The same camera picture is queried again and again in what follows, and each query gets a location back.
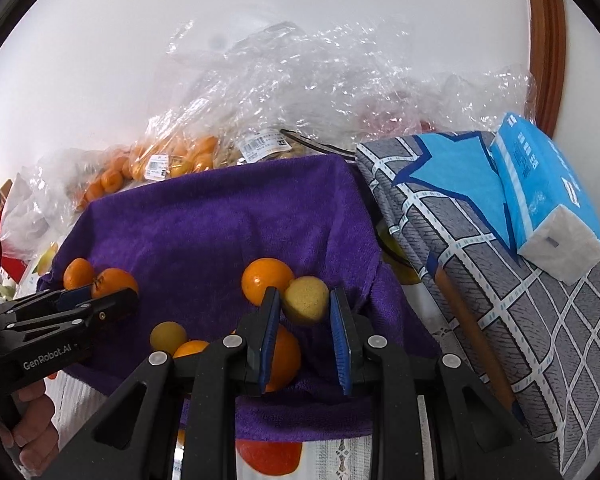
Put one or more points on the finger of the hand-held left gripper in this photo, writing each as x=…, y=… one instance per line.
x=72, y=296
x=100, y=317

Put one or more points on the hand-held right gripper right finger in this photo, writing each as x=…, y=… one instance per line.
x=341, y=350

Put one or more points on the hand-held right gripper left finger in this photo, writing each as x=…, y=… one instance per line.
x=267, y=350

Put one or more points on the orange mandarin with stem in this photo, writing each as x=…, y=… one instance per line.
x=114, y=281

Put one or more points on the yellow citrus fruit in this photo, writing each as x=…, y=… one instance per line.
x=305, y=302

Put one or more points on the small yellow-green citrus fruit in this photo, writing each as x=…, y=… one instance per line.
x=168, y=335

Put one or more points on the large orange mandarin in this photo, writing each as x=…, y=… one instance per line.
x=267, y=277

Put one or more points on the small orange mandarin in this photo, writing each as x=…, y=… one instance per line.
x=192, y=347

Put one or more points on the person's left hand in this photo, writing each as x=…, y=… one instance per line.
x=37, y=425

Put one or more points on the red packet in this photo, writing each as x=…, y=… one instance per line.
x=15, y=267

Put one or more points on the white plastic bag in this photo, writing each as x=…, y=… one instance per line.
x=25, y=210

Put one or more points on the brown wooden board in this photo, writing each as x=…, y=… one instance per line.
x=472, y=330

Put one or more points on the purple towel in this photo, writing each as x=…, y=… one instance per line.
x=205, y=220

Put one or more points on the grey checked blanket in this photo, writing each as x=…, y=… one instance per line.
x=480, y=285

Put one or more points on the clear bag of mandarins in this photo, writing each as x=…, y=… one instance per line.
x=180, y=157

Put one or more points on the blue tissue pack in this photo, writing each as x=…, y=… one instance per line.
x=540, y=185

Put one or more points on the crumpled clear plastic bag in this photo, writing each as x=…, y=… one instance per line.
x=330, y=70

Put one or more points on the brown wooden door frame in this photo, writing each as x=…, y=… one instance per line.
x=547, y=35

